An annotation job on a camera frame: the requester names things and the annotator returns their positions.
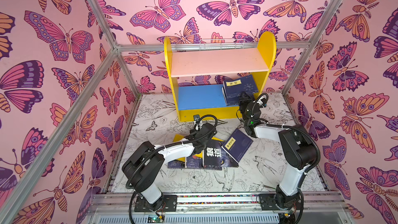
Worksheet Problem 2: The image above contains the black book with white title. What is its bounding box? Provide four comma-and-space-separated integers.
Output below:
203, 140, 239, 170

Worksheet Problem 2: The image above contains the navy book yellow label large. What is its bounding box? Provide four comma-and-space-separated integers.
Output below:
221, 87, 230, 106

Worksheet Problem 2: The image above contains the yellow book under black book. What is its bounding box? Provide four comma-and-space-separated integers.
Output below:
173, 134, 224, 162

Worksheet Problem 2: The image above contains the dark purple illustrated book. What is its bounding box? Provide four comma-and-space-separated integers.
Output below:
185, 156, 203, 169

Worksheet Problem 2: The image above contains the dark purple flat booklet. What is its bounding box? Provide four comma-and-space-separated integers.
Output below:
167, 160, 222, 171

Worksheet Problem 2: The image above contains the yellow bookshelf with coloured shelves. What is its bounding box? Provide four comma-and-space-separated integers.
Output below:
164, 32, 277, 122

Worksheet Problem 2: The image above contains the green circuit board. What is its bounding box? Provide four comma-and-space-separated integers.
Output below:
147, 215, 165, 224

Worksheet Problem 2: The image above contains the white slotted cable duct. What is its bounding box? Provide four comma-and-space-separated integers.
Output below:
93, 213, 280, 224

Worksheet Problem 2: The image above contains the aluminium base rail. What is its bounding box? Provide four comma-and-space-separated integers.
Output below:
89, 191, 347, 214

